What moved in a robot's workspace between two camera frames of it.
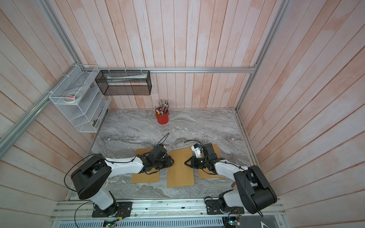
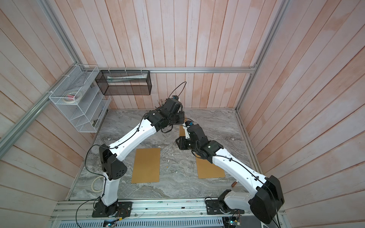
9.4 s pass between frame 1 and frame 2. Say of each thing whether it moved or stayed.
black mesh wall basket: stayed
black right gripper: moved
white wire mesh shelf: stayed
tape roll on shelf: stayed
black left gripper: moved
